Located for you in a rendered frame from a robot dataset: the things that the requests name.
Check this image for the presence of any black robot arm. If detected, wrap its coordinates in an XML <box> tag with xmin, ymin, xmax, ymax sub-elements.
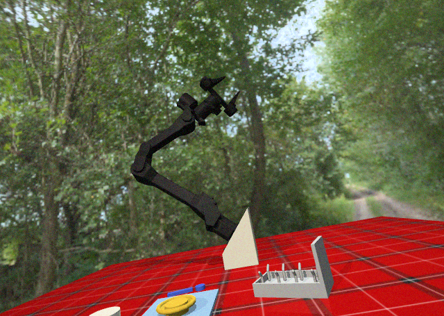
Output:
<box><xmin>130</xmin><ymin>93</ymin><xmax>239</xmax><ymax>244</ymax></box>

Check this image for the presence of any cream cylinder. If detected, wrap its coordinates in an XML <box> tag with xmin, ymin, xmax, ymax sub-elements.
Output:
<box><xmin>89</xmin><ymin>306</ymin><xmax>121</xmax><ymax>316</ymax></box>

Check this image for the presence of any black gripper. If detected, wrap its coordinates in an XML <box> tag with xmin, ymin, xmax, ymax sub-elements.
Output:
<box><xmin>200</xmin><ymin>76</ymin><xmax>240</xmax><ymax>117</ymax></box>

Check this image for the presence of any light blue flat mat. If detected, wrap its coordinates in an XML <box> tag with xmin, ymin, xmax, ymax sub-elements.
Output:
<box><xmin>142</xmin><ymin>289</ymin><xmax>219</xmax><ymax>316</ymax></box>

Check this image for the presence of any yellow plate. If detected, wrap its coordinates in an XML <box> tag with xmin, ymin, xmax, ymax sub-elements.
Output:
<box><xmin>156</xmin><ymin>294</ymin><xmax>196</xmax><ymax>316</ymax></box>

